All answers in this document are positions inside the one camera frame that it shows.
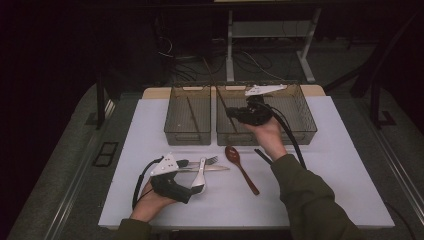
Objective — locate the white table sheet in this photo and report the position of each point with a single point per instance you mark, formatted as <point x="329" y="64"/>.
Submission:
<point x="216" y="206"/>

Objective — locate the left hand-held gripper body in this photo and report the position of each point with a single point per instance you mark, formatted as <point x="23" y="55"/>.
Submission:
<point x="165" y="166"/>

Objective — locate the smoky clear plastic bin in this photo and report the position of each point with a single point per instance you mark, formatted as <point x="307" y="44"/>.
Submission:
<point x="300" y="113"/>
<point x="221" y="126"/>
<point x="181" y="120"/>

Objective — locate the metal table knife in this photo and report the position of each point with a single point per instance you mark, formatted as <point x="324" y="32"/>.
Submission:
<point x="216" y="168"/>

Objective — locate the person's right hand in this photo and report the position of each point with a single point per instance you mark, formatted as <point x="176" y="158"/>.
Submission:
<point x="270" y="138"/>

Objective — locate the white metal stand frame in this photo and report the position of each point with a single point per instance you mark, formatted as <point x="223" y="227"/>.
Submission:
<point x="229" y="50"/>

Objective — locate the person's left hand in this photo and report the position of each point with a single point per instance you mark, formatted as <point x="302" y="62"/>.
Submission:
<point x="148" y="205"/>

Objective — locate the black metal stand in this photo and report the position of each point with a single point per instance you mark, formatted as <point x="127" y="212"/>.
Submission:
<point x="375" y="103"/>
<point x="100" y="106"/>

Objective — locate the white ceramic spoon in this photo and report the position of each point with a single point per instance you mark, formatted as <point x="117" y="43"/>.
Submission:
<point x="200" y="176"/>

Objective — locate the metal fork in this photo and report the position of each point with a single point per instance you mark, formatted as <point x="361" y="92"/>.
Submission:
<point x="210" y="160"/>

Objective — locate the metal floor rail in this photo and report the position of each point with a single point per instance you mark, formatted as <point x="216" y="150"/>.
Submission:
<point x="71" y="196"/>
<point x="400" y="173"/>

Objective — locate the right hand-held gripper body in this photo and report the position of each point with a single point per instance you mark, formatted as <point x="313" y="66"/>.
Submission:
<point x="256" y="115"/>

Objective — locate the red-brown wooden spoon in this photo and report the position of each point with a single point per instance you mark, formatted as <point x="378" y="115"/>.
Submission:
<point x="232" y="155"/>

